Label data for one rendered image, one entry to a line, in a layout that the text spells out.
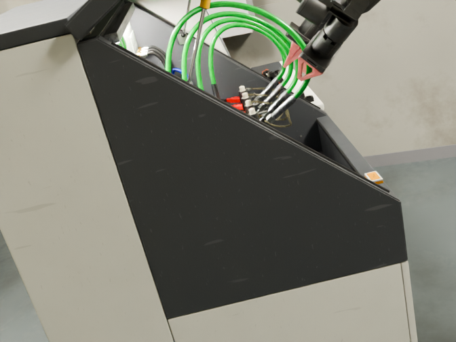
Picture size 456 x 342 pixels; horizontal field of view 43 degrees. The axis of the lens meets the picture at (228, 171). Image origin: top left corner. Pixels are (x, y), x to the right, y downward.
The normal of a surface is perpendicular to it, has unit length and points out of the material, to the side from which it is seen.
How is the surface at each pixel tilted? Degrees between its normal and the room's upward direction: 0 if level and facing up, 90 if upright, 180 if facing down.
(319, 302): 90
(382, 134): 90
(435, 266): 0
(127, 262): 90
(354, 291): 90
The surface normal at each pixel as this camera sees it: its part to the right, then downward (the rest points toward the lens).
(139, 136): 0.09, 0.38
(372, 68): -0.17, 0.43
